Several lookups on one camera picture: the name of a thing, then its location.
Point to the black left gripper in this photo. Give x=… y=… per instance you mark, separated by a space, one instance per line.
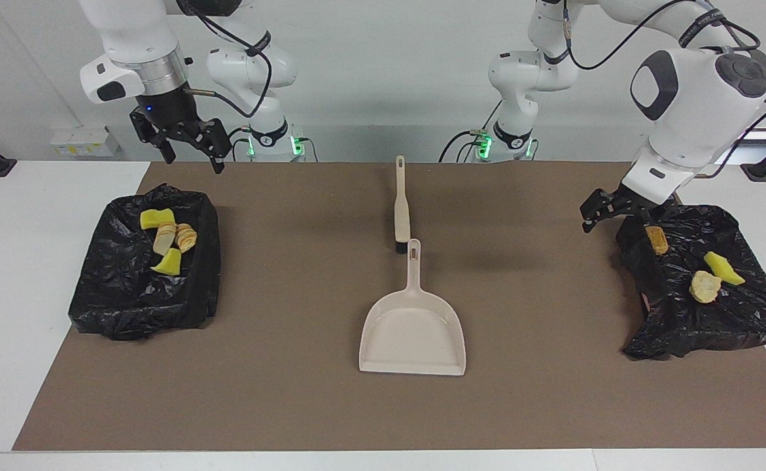
x=638 y=199

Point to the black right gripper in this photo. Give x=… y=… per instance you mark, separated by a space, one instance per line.
x=168 y=108

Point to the brown bread roll toy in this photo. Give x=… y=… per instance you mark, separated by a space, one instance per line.
x=656 y=241

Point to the yellow sponge piece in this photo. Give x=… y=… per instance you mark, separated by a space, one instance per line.
x=169 y=263
x=157 y=218
x=723 y=268

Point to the pale foam piece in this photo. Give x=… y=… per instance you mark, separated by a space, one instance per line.
x=704 y=288
x=165 y=239
x=186 y=239

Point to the beige hand brush black bristles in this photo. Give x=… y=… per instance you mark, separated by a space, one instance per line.
x=401 y=209

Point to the beige plastic dustpan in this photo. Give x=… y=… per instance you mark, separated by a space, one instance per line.
x=412 y=327

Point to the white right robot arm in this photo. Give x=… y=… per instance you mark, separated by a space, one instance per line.
x=252 y=65

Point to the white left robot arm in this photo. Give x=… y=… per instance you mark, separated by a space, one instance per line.
x=683 y=85

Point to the bin with black bag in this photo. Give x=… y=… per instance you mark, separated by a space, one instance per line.
x=127 y=301
x=683 y=327

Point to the brown table mat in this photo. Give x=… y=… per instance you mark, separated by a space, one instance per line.
x=356 y=405

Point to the white wall socket box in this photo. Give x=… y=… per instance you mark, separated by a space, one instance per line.
x=85 y=140

